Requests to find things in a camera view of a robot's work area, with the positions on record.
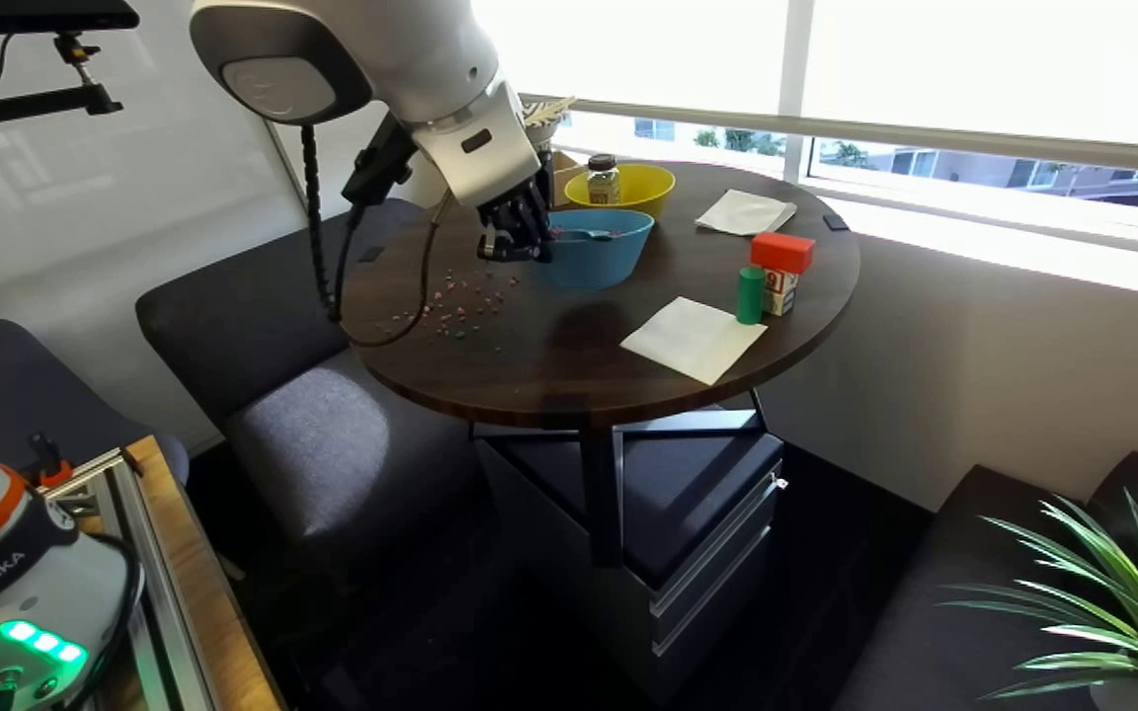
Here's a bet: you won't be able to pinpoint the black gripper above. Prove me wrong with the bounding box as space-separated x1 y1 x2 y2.
472 167 556 267

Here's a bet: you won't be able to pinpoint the yellow bowl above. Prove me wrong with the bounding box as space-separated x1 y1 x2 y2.
561 164 684 222

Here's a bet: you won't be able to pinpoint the scattered colourful sprinkles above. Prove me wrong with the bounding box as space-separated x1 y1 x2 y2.
424 267 523 346

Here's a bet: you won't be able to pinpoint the small glass jar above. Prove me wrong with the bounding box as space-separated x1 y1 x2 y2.
580 152 623 206

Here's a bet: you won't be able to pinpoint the large white paper napkin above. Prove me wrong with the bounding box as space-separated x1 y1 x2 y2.
617 294 775 390

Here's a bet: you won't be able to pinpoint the small white paper napkin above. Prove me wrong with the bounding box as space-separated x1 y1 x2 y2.
690 185 802 242

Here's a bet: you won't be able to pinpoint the green cylinder block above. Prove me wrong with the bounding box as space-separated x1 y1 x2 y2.
730 267 771 328

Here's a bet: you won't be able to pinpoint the red block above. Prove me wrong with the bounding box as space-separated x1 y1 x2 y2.
746 228 823 281

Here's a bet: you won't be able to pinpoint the black table leg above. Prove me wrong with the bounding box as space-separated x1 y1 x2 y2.
575 414 627 573

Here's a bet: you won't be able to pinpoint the small printed block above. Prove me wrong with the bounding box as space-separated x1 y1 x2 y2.
763 271 806 322

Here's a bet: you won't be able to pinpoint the blue grey cube stool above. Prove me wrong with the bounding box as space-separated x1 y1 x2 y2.
223 352 499 602

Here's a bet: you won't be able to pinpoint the white window mullion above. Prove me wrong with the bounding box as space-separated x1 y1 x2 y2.
775 0 823 189

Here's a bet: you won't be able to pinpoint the black drawer cabinet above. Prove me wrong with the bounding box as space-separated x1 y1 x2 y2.
473 405 791 705

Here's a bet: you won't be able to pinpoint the wooden workbench top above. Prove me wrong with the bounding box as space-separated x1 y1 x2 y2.
120 432 293 711

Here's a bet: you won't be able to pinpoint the dark blue seat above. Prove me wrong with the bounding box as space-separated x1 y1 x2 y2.
0 267 194 496

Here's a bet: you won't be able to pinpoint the dark navy cushioned bench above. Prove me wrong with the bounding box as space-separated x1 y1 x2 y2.
826 450 1138 711

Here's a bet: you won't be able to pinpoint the green leafy plant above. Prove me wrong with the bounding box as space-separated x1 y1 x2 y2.
943 486 1138 711

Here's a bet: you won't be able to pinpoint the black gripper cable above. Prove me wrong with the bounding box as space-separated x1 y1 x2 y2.
295 123 452 355

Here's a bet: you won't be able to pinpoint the white window rail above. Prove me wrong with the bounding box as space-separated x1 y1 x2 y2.
518 90 1138 177

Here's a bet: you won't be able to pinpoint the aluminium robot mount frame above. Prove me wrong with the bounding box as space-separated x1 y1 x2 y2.
40 444 207 711

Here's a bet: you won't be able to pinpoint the black orange camera stand arm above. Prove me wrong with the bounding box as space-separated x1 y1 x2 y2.
0 30 125 139

